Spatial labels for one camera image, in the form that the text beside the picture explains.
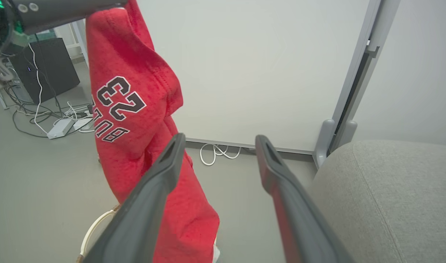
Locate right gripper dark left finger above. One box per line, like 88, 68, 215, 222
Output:
82, 133, 187, 263

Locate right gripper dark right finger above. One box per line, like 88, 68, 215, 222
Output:
255, 134, 355, 263

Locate red basketball jersey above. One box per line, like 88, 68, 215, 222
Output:
85, 0, 220, 263

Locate cream laundry basket brown rim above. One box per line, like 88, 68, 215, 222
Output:
76, 204, 122, 263

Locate black computer tower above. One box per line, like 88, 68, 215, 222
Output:
9, 38, 80, 104

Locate grey fabric sofa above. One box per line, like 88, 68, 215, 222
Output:
309, 140, 446, 263

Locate white power adapter boxes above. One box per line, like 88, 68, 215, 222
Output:
47, 118, 76, 140

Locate wide white partition panel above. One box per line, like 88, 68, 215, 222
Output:
135, 0, 371, 152

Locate narrow white partition panel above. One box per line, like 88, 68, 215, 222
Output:
353, 0, 446, 146

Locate grey partition post with foot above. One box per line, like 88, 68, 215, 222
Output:
314, 0, 382, 168
331, 0, 400, 152

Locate long white cable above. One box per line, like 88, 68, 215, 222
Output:
28, 43, 51, 136

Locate white looped cable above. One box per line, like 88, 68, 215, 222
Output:
199, 143, 242, 167

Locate black cable bundle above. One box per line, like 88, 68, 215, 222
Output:
4, 82, 94, 138

